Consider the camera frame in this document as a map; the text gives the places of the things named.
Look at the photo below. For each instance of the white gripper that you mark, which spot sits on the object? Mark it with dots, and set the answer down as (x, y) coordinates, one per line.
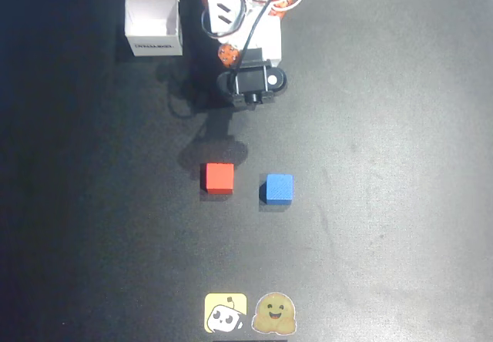
(230, 55)

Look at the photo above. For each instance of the blue cube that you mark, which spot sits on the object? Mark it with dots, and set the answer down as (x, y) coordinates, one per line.
(279, 188)

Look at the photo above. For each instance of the white and orange robot arm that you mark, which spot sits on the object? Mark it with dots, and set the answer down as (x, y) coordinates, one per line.
(220, 16)

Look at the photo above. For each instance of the white cardboard box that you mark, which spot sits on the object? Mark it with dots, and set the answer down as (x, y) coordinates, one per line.
(154, 22)

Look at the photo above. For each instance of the red cube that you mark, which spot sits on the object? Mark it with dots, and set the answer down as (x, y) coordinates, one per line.
(218, 178)

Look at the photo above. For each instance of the yellow robot sticker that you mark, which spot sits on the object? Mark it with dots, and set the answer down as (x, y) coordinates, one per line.
(225, 313)

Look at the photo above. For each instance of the hugging face emoji sticker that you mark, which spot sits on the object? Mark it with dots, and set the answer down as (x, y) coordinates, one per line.
(274, 313)

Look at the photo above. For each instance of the black webcam with mount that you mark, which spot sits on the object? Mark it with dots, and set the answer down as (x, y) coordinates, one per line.
(252, 80)

